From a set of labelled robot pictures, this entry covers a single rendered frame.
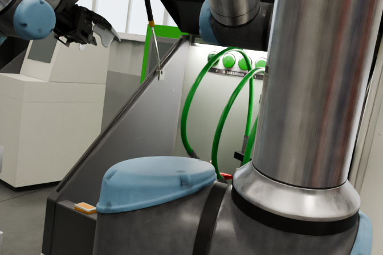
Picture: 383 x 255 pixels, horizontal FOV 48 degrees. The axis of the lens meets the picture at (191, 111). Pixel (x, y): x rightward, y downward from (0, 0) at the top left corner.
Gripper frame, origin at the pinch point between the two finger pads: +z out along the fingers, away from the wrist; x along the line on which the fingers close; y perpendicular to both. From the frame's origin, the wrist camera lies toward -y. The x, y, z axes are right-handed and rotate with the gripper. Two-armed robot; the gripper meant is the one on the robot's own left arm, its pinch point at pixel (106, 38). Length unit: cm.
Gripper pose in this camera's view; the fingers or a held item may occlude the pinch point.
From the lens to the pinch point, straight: 120.2
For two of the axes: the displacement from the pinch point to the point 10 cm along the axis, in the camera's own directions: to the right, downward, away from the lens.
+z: 4.5, 3.8, 8.1
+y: -1.3, 9.2, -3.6
